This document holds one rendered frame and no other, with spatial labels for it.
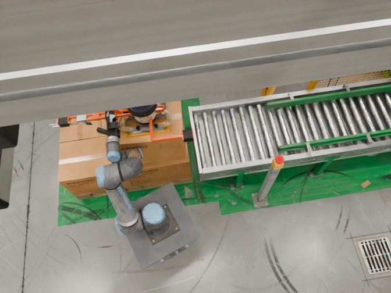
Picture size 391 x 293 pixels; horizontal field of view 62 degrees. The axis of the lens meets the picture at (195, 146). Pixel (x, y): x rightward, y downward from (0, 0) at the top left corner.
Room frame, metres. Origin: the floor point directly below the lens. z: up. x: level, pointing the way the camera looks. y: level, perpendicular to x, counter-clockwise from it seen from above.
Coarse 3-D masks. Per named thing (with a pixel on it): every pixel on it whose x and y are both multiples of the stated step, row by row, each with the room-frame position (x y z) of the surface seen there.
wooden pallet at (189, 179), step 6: (174, 180) 1.16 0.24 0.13; (180, 180) 1.16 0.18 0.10; (186, 180) 1.17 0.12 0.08; (192, 180) 1.17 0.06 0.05; (132, 186) 1.13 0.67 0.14; (138, 186) 1.13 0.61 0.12; (144, 186) 1.16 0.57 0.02; (150, 186) 1.15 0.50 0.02; (156, 186) 1.15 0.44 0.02; (162, 186) 1.15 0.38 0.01; (96, 192) 1.09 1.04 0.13; (102, 192) 1.12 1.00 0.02; (78, 198) 1.07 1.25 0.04; (84, 198) 1.08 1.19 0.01
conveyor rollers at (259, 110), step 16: (368, 96) 1.72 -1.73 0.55; (384, 96) 1.72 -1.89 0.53; (224, 112) 1.66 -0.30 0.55; (240, 112) 1.65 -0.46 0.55; (288, 112) 1.61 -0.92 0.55; (336, 112) 1.57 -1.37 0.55; (384, 112) 1.53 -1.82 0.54; (208, 128) 1.50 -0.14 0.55; (224, 128) 1.49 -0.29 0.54; (256, 128) 1.46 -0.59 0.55; (272, 128) 1.45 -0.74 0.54; (304, 128) 1.42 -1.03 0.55; (320, 128) 1.42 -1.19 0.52; (352, 128) 1.38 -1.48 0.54; (384, 128) 1.35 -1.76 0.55; (208, 144) 1.33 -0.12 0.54; (240, 144) 1.31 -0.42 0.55; (336, 144) 1.24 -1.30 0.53; (352, 144) 1.22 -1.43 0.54; (224, 160) 1.16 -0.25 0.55
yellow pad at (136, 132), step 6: (126, 126) 1.28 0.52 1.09; (132, 126) 1.27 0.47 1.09; (138, 126) 1.25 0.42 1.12; (156, 126) 1.24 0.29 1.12; (168, 126) 1.25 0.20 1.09; (126, 132) 1.23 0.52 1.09; (132, 132) 1.22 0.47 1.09; (138, 132) 1.22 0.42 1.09; (144, 132) 1.21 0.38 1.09; (156, 132) 1.21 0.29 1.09; (162, 132) 1.21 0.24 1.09; (168, 132) 1.21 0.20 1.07
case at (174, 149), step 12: (180, 108) 1.42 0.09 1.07; (132, 120) 1.34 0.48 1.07; (156, 120) 1.32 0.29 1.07; (180, 120) 1.31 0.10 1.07; (120, 132) 1.24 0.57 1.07; (180, 132) 1.20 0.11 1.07; (120, 144) 1.14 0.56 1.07; (132, 144) 1.14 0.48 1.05; (144, 144) 1.14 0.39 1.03; (156, 144) 1.14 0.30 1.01; (168, 144) 1.14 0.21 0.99; (180, 144) 1.15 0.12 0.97; (144, 156) 1.14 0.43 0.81; (156, 156) 1.14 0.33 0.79; (168, 156) 1.14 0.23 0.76; (180, 156) 1.14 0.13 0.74
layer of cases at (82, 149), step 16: (64, 128) 1.62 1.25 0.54; (80, 128) 1.61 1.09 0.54; (96, 128) 1.60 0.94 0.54; (64, 144) 1.45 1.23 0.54; (80, 144) 1.44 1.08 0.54; (96, 144) 1.43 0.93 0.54; (64, 160) 1.28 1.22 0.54; (80, 160) 1.27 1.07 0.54; (96, 160) 1.26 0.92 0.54; (176, 160) 1.19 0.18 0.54; (64, 176) 1.13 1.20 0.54; (80, 176) 1.11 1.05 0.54; (96, 176) 1.10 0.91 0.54; (144, 176) 1.14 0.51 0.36; (160, 176) 1.15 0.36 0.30; (176, 176) 1.16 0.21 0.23; (80, 192) 1.08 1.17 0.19
